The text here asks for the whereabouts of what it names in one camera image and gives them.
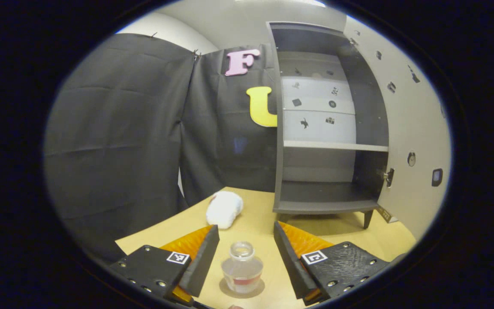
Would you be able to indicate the black backdrop cloth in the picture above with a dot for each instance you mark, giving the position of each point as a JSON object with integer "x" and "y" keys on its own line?
{"x": 122, "y": 128}

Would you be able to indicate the white fluffy cloth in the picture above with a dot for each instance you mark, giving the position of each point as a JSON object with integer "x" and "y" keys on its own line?
{"x": 224, "y": 209}

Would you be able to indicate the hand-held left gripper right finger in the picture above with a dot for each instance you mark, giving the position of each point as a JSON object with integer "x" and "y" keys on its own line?
{"x": 290, "y": 262}

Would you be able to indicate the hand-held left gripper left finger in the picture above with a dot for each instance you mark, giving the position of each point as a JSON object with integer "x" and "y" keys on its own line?
{"x": 204, "y": 262}

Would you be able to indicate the dark grey cabinet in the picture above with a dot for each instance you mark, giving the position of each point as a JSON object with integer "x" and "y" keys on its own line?
{"x": 320, "y": 195}

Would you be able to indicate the clear glass bottle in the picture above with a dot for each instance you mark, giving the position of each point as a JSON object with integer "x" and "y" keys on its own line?
{"x": 242, "y": 270}

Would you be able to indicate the beige cabinet door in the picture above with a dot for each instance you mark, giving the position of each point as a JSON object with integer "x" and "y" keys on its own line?
{"x": 410, "y": 120}

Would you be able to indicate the round brown coaster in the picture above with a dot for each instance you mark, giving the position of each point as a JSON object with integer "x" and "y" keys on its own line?
{"x": 228, "y": 292}

